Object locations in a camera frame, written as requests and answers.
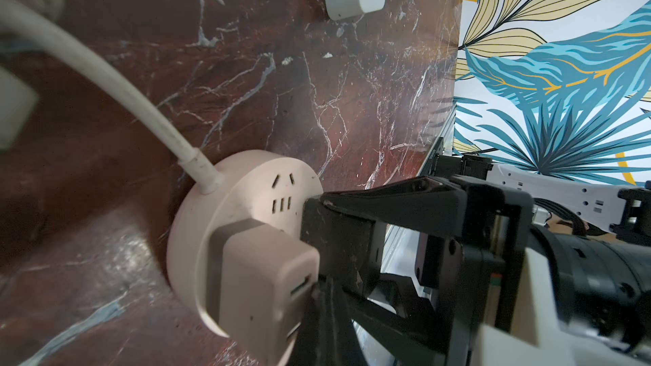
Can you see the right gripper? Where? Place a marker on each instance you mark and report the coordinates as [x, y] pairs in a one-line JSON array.
[[415, 260]]

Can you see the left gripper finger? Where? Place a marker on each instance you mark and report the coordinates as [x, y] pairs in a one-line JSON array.
[[326, 335]]

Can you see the pink plug adapter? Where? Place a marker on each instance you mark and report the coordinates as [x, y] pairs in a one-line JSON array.
[[257, 285]]

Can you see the round pink power socket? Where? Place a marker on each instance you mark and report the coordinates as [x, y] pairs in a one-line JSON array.
[[257, 185]]

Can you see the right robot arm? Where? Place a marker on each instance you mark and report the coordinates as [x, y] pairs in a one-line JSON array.
[[584, 291]]

